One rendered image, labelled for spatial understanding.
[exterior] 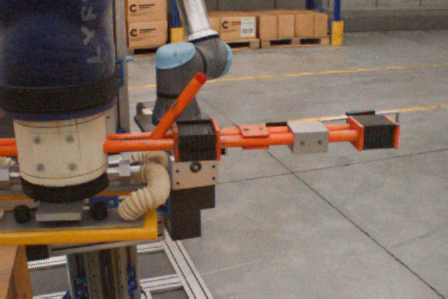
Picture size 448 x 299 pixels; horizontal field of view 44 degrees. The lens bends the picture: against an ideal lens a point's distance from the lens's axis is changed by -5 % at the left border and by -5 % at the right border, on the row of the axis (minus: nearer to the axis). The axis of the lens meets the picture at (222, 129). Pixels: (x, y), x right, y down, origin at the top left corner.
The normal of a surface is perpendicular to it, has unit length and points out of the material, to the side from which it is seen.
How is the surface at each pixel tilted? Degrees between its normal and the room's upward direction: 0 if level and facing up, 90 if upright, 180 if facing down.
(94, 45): 75
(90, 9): 105
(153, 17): 93
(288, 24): 93
